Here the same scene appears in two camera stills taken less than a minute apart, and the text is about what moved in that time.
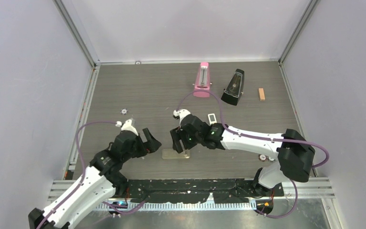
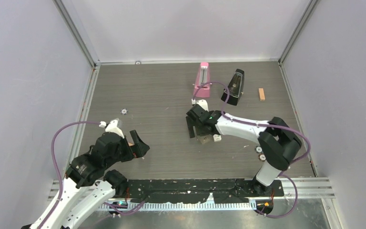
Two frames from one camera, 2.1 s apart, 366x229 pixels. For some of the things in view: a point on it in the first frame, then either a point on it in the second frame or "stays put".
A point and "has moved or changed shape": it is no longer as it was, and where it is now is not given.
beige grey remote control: x=171 y=153 has moved or changed shape
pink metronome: x=202 y=83 stays put
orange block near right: x=262 y=97 stays put
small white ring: x=124 y=111 stays put
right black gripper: x=176 y=134 → x=190 y=124
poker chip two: x=262 y=157 stays put
